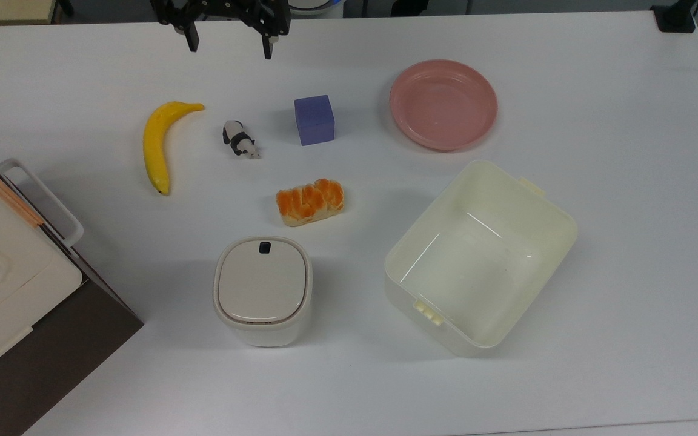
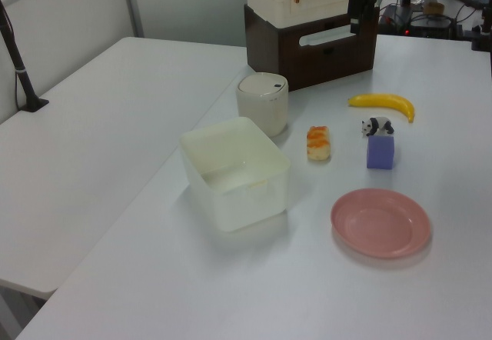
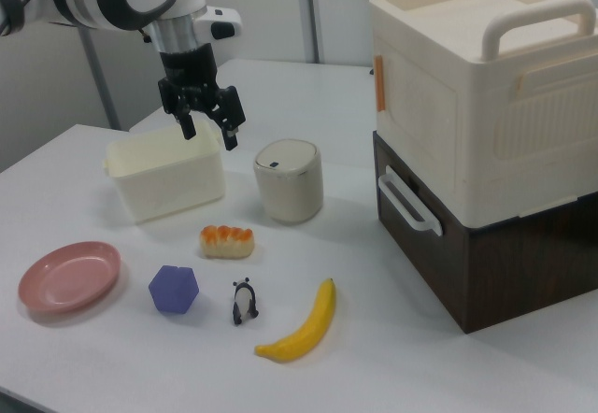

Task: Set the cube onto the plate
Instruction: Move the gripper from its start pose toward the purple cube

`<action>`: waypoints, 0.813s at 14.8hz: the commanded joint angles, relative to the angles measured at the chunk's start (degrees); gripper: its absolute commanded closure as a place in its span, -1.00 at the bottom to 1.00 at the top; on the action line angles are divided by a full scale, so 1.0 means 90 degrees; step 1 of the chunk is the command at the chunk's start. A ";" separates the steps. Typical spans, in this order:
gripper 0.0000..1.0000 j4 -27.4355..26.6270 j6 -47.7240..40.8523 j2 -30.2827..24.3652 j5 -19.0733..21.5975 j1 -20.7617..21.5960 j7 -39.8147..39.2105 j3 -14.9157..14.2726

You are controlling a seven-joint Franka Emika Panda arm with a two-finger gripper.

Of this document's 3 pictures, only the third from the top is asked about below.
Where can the dark brown drawer cabinet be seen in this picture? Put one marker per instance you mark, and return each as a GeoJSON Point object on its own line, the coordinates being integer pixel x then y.
{"type": "Point", "coordinates": [514, 273]}

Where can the cream plastic basket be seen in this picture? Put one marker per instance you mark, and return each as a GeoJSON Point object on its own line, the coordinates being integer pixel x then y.
{"type": "Point", "coordinates": [163, 184]}

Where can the purple cube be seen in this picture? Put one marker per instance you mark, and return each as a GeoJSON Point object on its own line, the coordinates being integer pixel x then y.
{"type": "Point", "coordinates": [174, 290]}

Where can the toy bread roll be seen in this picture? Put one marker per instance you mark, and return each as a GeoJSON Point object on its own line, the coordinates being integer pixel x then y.
{"type": "Point", "coordinates": [226, 242]}

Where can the orange box latch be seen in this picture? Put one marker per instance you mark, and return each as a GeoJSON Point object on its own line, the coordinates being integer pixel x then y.
{"type": "Point", "coordinates": [380, 83]}

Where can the pink plate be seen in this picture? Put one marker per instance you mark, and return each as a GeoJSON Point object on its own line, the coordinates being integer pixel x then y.
{"type": "Point", "coordinates": [65, 277]}

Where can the small beige trash can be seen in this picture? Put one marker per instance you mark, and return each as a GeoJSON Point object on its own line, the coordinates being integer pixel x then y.
{"type": "Point", "coordinates": [289, 189]}

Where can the yellow toy banana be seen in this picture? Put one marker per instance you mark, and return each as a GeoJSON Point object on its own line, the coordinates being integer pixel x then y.
{"type": "Point", "coordinates": [308, 326]}

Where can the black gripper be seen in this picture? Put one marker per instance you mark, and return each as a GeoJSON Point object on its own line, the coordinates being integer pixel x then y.
{"type": "Point", "coordinates": [189, 72]}

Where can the panda figurine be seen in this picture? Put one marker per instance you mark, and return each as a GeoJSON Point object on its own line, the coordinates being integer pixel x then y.
{"type": "Point", "coordinates": [244, 302]}

